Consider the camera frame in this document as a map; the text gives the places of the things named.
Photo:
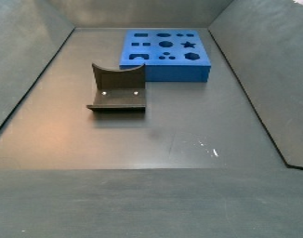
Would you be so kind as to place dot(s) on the black curved holder stand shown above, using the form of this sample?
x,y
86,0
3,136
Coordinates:
x,y
121,89

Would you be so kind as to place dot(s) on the blue shape sorter block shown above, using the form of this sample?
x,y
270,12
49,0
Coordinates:
x,y
173,54

